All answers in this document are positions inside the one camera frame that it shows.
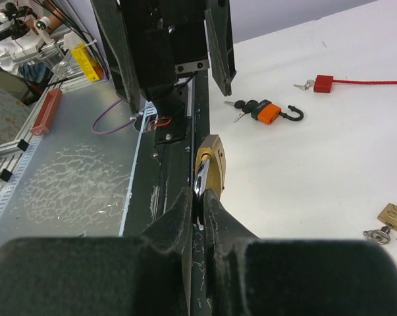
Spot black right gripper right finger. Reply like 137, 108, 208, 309
201, 190, 397, 315

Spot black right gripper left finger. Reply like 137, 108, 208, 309
0, 188, 193, 315

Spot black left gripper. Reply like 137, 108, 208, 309
92, 0, 236, 113

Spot large brass padlock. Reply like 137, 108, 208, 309
193, 134, 226, 230

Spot keys of red lock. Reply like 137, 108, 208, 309
293, 79, 315, 91

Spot yellow box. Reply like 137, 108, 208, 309
71, 43, 104, 82

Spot keys of orange padlock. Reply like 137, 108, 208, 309
224, 99, 258, 122

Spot keys of small padlock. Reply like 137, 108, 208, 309
363, 226, 391, 245

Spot orange black padlock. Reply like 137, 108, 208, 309
250, 99, 304, 125

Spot red plastic tray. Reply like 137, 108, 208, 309
30, 88, 63, 136

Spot small brass padlock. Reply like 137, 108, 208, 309
377, 203, 397, 232

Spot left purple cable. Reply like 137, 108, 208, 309
92, 98, 143, 136

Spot red cable lock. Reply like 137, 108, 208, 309
313, 75, 397, 93

